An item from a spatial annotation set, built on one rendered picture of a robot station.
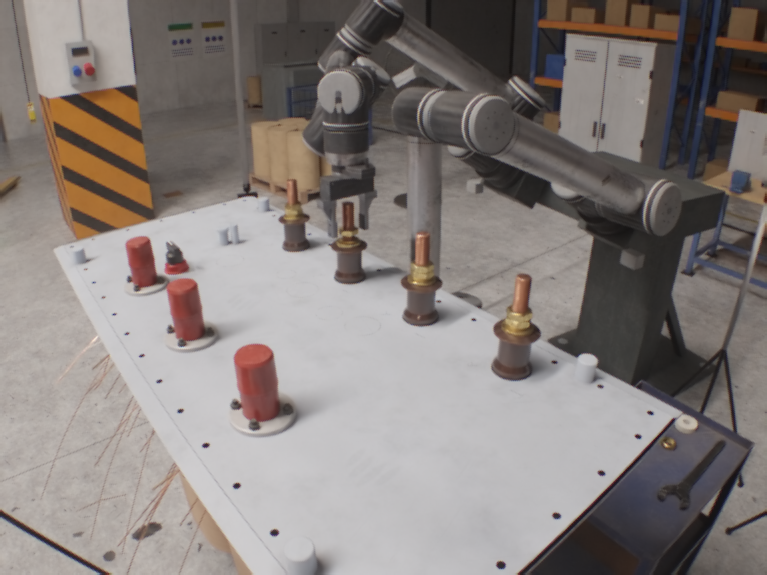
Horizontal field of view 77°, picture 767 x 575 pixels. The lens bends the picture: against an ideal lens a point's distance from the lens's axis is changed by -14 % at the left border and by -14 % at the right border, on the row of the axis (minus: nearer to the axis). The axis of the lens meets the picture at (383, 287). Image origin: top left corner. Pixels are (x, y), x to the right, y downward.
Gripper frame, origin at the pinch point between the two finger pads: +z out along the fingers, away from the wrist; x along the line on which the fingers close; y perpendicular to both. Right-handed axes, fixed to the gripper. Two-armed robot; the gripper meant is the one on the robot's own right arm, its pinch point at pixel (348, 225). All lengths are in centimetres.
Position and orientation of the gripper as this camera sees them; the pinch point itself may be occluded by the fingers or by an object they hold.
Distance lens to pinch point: 140.7
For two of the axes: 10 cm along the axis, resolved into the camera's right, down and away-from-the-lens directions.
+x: -8.0, 2.7, -5.3
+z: 0.0, 8.9, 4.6
